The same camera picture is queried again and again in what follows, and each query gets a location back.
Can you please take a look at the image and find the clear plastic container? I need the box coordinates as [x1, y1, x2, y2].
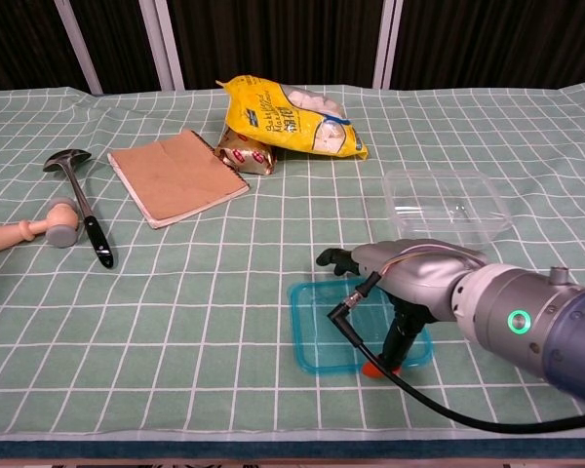
[380, 169, 514, 251]

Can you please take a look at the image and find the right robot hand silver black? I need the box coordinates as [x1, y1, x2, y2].
[315, 238, 491, 380]

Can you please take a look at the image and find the wide white frame post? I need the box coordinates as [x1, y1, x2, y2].
[138, 0, 185, 92]
[372, 0, 404, 90]

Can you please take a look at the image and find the metal ladle with black handle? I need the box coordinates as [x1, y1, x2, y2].
[42, 148, 115, 269]

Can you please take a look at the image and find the black pleated curtain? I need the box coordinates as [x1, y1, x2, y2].
[0, 0, 585, 93]

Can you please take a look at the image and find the gold foil snack packet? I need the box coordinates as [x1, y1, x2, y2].
[214, 129, 278, 176]

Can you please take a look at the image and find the slim white frame post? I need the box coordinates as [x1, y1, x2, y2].
[53, 0, 103, 96]

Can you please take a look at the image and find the wooden mallet with grey head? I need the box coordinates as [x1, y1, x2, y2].
[0, 197, 82, 255]

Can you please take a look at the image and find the green checked tablecloth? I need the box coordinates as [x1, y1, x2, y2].
[0, 86, 585, 443]

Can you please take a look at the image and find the black cable on right hand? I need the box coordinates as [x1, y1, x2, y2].
[327, 270, 585, 434]

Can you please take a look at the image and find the blue transparent container lid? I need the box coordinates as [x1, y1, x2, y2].
[287, 278, 434, 375]

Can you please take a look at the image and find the yellow marshmallow bag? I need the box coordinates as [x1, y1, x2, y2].
[215, 74, 371, 161]

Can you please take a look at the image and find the brown spiral notebook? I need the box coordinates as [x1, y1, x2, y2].
[106, 129, 252, 230]

